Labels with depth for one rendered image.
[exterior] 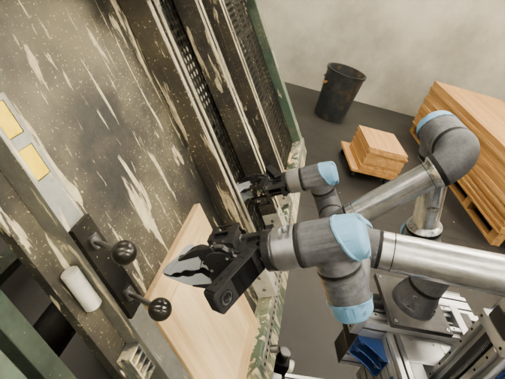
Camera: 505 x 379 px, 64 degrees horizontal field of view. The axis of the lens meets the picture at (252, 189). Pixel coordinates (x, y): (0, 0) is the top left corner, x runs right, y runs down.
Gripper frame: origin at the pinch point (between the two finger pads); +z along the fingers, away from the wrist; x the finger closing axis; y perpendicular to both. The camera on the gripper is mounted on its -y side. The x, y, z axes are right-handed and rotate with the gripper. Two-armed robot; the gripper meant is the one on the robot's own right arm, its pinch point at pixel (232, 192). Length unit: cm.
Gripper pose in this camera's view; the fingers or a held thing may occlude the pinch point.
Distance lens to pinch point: 136.7
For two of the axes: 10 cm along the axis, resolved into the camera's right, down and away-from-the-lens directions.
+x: 3.4, 8.3, 4.4
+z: -9.2, 2.1, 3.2
